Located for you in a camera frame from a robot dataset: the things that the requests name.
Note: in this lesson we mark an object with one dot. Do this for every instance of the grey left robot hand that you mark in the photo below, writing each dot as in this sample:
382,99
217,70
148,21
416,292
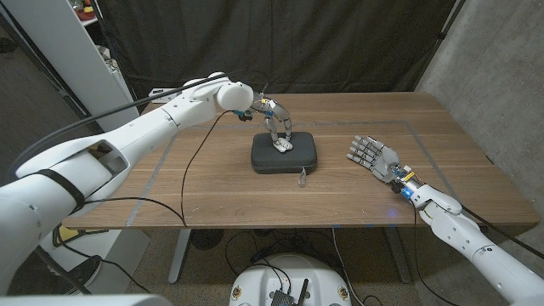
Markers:
276,111

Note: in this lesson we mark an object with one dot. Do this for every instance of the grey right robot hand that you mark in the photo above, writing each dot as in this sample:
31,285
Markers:
382,161

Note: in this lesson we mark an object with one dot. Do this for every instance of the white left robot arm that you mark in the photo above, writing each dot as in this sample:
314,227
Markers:
106,149

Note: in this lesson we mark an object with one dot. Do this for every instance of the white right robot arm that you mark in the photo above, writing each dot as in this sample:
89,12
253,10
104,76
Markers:
467,238

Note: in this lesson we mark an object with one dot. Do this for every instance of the white airpods case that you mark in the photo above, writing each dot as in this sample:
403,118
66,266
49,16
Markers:
284,146

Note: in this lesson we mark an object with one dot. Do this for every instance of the black zippered pouch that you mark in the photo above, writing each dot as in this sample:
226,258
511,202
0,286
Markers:
289,161

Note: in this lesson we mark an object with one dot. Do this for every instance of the black curtain backdrop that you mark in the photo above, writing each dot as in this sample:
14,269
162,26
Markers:
340,42

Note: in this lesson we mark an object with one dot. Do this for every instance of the grey metal table leg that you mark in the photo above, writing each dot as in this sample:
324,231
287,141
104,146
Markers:
179,255
397,255

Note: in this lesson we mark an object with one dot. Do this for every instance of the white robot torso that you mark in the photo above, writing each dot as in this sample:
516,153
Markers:
293,272

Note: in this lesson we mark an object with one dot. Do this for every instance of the black module with antenna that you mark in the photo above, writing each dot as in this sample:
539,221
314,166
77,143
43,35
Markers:
282,297

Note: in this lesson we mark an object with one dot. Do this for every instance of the red bowl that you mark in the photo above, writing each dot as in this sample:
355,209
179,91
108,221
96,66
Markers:
86,15

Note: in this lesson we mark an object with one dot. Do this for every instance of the white cabinet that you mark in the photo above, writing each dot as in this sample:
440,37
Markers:
64,42

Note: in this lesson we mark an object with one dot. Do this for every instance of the black shoe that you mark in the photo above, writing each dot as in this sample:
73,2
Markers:
89,272

